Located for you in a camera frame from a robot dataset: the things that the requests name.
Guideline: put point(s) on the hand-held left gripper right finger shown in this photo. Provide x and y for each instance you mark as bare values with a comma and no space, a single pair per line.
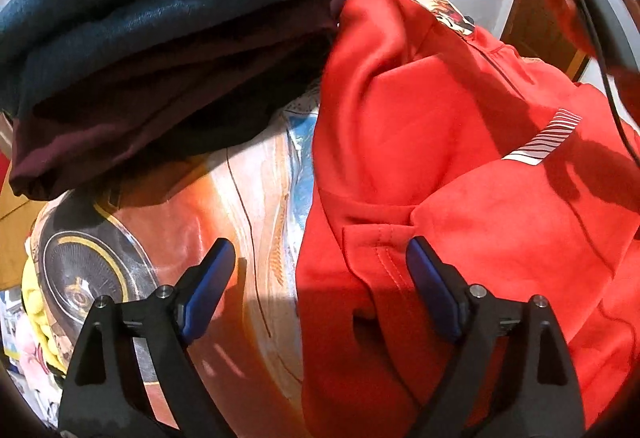
435,293

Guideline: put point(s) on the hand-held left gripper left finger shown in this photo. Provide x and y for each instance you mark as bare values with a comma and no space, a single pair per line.
205,293

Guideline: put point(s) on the red zip jacket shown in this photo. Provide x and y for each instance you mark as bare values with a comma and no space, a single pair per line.
450,117

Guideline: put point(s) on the brown wooden door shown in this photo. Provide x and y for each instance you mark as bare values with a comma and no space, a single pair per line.
540,32

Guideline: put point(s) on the yellow cloth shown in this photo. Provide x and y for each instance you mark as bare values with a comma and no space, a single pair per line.
40,318

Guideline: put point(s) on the folded maroon garment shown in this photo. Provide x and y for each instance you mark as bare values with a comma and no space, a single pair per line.
125,117

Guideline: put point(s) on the mustard paw print mat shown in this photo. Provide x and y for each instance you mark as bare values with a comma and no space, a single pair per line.
15,238

